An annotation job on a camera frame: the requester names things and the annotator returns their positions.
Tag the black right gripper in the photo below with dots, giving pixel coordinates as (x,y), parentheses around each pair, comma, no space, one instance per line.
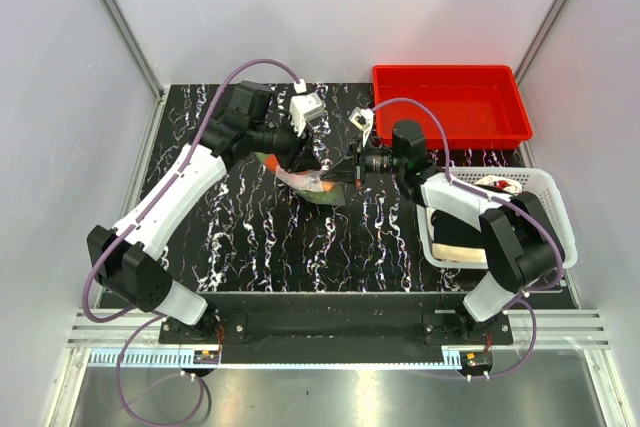
(362,158)

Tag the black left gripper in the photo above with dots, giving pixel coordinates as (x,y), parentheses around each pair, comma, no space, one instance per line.
(300,155)

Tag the clear zip top bag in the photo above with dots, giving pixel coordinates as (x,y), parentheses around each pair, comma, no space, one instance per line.
(333,198)

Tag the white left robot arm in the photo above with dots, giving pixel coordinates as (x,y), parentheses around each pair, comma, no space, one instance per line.
(126,257)

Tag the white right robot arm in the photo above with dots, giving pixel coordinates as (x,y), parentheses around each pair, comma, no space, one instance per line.
(509,277)

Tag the black bag in basket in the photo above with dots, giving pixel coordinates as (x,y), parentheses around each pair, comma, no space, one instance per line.
(455,229)

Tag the red plastic bin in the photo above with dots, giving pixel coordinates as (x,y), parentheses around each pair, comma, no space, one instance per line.
(478,106)

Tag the white red cloth in basket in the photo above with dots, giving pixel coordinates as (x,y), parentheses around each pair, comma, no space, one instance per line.
(500,187)

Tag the beige item in basket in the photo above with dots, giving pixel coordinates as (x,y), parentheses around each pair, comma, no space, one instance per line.
(457,253)

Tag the white plastic basket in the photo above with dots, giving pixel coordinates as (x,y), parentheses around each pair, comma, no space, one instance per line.
(536,180)

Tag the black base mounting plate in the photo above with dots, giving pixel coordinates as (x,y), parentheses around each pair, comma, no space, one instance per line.
(339,352)

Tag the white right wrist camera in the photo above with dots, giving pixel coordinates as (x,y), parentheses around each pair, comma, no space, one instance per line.
(363,120)

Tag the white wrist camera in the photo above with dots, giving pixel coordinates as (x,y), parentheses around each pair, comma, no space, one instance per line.
(363,120)
(304,107)

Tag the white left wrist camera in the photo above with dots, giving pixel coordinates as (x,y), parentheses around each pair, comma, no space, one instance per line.
(304,107)

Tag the aluminium frame rail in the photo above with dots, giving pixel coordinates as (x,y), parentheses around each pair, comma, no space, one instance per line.
(552,329)

